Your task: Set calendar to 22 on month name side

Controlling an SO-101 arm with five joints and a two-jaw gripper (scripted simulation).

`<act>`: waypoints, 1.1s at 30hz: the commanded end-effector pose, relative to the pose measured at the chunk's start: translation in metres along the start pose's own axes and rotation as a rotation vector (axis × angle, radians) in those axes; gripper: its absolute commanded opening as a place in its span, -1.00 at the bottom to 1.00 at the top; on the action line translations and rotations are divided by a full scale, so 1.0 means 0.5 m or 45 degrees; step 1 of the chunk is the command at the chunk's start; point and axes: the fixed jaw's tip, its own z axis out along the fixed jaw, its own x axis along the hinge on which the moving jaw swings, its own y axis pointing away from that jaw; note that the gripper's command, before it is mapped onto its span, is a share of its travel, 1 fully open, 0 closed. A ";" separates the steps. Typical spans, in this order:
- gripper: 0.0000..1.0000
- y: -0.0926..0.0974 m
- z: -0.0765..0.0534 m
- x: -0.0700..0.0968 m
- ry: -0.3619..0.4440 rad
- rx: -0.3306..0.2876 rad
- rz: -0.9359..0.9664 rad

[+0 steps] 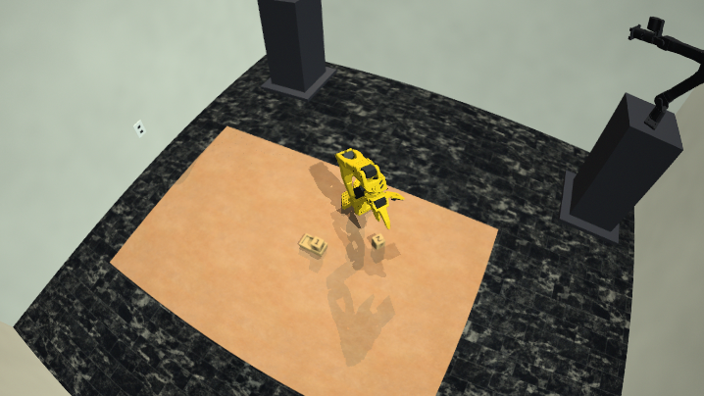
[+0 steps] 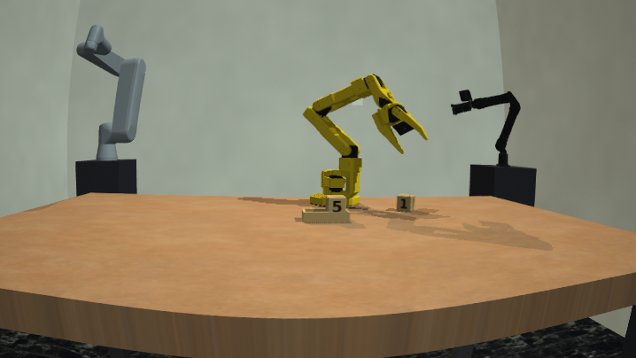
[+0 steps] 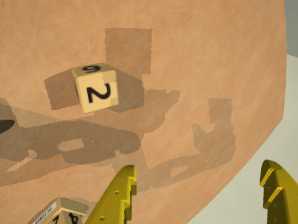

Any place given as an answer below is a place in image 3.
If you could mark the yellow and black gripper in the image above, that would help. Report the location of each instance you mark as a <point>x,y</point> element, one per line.
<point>280,196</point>

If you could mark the yellow number cube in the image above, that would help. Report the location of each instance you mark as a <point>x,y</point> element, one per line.
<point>65,217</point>
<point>95,87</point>

